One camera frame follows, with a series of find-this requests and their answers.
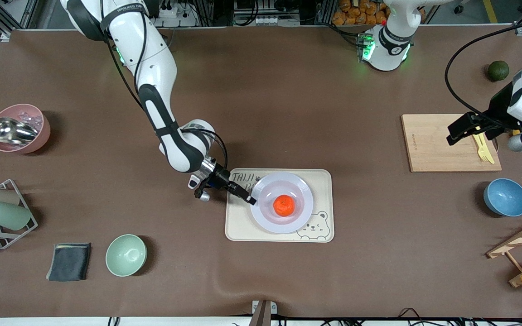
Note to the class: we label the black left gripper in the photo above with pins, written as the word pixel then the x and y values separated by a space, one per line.
pixel 495 110

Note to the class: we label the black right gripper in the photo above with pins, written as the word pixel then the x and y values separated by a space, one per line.
pixel 219 177

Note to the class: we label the orange fruit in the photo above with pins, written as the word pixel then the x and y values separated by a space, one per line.
pixel 283 205

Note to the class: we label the lavender round plate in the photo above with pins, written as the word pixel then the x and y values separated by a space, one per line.
pixel 297 222

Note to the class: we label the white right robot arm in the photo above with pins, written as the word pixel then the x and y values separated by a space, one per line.
pixel 157 68

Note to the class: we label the yellow plastic fork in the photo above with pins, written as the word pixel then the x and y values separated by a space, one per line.
pixel 484 155

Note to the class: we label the cream bear print tray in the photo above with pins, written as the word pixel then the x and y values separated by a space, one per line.
pixel 243 226

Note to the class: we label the yellow plastic knife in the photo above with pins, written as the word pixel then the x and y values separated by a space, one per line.
pixel 491 158

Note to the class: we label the wooden cutting board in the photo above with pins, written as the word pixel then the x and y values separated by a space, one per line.
pixel 413 131

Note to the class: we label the dark green lime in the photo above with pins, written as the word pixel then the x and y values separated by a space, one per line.
pixel 499 71

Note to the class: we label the blue bowl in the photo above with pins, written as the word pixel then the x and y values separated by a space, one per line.
pixel 506 198

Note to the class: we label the metal table clamp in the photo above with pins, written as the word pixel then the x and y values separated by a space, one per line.
pixel 263 314

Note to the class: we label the wooden mug rack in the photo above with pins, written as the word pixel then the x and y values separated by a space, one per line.
pixel 514 242

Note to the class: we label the mint green bowl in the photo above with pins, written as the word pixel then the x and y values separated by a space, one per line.
pixel 126 256

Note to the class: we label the brown table mat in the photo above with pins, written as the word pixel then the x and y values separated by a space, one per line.
pixel 379 271

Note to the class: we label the bag of bread rolls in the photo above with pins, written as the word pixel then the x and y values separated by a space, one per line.
pixel 356 13

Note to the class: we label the small white socket strip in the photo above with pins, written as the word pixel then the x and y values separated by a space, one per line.
pixel 270 20

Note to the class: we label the white power strip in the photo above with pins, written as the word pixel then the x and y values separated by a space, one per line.
pixel 184 20

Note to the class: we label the dark grey folded cloth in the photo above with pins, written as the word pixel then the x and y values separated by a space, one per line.
pixel 68 262

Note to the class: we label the pink bowl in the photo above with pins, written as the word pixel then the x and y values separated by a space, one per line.
pixel 39 136

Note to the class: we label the clear ice cubes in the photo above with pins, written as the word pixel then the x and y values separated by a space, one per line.
pixel 30 121

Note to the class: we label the mint green cup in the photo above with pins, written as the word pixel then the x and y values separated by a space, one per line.
pixel 7 216

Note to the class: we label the metal scoop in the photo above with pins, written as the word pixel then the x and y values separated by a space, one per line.
pixel 9 131

